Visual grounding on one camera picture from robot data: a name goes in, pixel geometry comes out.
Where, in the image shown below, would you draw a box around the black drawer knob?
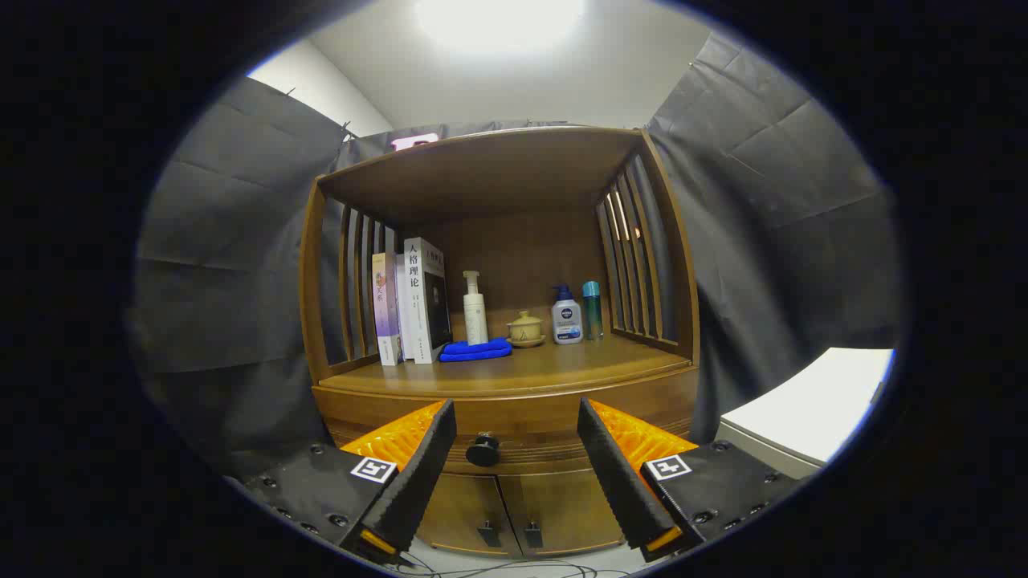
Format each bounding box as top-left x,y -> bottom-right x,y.
466,433 -> 501,468

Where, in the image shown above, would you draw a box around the wooden cabinet door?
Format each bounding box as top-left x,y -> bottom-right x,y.
498,470 -> 627,555
418,472 -> 523,556

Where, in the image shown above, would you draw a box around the wooden cabinet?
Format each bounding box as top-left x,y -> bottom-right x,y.
299,126 -> 701,559

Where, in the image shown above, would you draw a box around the thin white book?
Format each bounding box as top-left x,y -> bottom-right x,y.
395,254 -> 416,360

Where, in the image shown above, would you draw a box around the thick white and black book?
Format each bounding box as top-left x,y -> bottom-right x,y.
403,237 -> 453,364

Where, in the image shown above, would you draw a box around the wooden drawer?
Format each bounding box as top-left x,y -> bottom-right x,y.
312,366 -> 701,476

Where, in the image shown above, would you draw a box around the white bottle with blue cap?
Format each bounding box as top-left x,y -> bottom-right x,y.
551,285 -> 584,345

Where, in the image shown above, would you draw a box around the purple book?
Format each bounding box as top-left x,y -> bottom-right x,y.
372,252 -> 405,367

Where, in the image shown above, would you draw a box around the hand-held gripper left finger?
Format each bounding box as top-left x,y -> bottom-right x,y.
241,399 -> 457,563

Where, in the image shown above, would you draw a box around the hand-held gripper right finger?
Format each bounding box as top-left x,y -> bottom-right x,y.
577,397 -> 804,563

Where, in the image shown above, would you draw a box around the wooden countertop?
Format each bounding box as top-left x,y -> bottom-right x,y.
319,331 -> 693,398

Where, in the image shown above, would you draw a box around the white pump bottle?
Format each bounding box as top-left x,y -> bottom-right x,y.
463,271 -> 489,347

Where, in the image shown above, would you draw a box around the black floor cables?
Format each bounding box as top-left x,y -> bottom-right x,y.
394,550 -> 635,578

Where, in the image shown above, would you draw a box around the teal bottle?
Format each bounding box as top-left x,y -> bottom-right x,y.
582,281 -> 604,340

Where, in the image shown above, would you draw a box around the blue folded cloth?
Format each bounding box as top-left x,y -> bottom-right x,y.
439,337 -> 513,363

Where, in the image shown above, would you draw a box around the yellow lidded teacup with saucer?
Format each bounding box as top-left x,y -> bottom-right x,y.
506,310 -> 547,349

